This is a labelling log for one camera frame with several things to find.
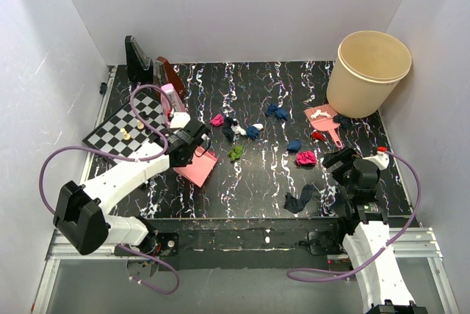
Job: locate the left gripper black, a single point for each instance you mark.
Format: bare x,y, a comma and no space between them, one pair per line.
176,166

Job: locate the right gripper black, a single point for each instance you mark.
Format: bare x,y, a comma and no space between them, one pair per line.
346,155

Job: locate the pink plastic dustpan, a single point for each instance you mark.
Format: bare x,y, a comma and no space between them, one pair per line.
201,167

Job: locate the pink hand brush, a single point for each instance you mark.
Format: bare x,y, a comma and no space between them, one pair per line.
325,125

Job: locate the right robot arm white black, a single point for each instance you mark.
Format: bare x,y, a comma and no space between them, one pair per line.
364,232

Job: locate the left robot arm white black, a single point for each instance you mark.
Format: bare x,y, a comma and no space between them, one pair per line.
82,213

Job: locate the black paper scrap near bucket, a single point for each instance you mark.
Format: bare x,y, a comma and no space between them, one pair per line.
344,122

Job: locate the red paper scrap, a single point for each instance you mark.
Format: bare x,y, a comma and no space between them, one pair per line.
318,136

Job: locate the pink metronome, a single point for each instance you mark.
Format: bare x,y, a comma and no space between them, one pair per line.
175,104

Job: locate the magenta paper scrap right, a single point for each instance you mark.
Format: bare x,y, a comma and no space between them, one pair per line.
306,158

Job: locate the magenta paper scrap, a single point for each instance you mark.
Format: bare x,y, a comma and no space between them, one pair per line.
306,158
217,121

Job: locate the magenta paper scrap upper left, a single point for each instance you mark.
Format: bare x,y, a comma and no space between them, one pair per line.
217,121

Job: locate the black chess piece far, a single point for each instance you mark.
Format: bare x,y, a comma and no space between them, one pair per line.
144,116

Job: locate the dark navy scrap centre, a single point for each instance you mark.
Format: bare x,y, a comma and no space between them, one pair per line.
228,124

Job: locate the white chess pawn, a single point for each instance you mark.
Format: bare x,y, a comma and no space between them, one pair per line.
126,135

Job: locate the blue paper scrap right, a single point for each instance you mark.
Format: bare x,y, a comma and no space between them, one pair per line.
294,146

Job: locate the blue paper scrap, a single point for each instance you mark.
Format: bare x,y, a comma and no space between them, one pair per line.
294,146
280,113
252,132

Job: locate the black white chessboard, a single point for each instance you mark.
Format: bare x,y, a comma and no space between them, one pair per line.
120,134

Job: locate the green paper scrap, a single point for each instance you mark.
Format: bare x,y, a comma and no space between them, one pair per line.
235,153

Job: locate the white paper scrap centre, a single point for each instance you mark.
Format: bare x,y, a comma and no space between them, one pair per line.
238,130

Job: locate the brown metronome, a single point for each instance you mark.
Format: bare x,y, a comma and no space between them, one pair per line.
163,73

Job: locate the black paper scrap front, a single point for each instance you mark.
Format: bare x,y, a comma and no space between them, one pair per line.
297,204

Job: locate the blue paper scrap centre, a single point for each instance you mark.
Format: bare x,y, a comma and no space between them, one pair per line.
252,132

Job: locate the blue paper scrap top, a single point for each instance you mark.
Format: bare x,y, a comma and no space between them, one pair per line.
280,113

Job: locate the black metronome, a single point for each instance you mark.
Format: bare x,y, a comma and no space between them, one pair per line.
139,65

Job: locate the beige plastic bucket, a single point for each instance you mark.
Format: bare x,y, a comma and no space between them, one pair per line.
369,65

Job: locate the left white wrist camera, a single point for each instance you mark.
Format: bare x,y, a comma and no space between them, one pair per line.
179,120

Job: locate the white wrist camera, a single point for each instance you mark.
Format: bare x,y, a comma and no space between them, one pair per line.
380,159
179,120

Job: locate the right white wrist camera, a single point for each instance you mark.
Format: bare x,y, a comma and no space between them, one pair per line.
380,159

